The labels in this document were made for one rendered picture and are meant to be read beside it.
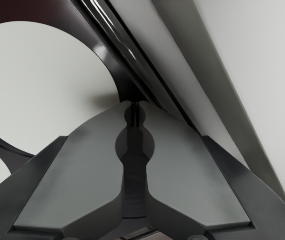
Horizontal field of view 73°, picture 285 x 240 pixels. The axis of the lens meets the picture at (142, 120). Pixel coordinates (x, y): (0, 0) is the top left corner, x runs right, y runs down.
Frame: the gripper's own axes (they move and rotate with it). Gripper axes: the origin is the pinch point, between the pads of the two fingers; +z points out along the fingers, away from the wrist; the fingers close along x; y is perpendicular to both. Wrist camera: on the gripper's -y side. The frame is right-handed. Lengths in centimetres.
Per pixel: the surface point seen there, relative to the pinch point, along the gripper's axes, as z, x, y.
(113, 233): 1.3, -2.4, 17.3
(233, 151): 9.3, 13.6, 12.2
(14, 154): 1.3, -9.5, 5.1
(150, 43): 9.3, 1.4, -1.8
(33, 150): 1.2, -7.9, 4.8
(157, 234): 3.3, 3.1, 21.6
